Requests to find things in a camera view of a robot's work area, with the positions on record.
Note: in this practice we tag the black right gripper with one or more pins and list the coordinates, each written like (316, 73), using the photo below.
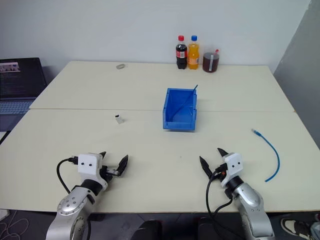
(220, 172)

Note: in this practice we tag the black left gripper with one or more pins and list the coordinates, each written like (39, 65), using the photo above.
(108, 172)

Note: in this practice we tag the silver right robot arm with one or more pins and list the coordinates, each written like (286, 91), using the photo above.
(250, 200)

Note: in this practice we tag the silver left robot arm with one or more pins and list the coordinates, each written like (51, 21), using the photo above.
(72, 202)

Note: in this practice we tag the small white black connector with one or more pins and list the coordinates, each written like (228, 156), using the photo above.
(120, 119)

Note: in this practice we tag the blue plastic storage bin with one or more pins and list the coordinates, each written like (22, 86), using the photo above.
(180, 110)

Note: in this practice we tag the dark rounded shape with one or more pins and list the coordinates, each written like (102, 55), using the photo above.
(147, 231)

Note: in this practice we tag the clear tape roll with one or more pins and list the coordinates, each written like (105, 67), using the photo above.
(120, 66)

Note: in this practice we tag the plastic jar dark liquid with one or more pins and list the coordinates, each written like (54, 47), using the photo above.
(211, 61)

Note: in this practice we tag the black and white sneaker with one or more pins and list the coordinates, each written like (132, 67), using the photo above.
(295, 227)

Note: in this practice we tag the orange soda bottle blue cap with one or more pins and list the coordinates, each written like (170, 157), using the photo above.
(193, 53)

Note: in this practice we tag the cola bottle red cap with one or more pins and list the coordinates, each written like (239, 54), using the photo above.
(181, 53)

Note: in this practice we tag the dark laptop computer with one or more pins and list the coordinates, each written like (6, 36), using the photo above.
(20, 85)

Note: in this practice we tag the white floor object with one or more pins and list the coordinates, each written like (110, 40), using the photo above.
(3, 214)

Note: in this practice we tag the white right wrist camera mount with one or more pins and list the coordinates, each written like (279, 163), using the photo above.
(233, 165)

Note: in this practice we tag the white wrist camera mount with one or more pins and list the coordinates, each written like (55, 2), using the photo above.
(88, 163)
(233, 165)

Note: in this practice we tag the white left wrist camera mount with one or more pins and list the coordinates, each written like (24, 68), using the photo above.
(88, 163)

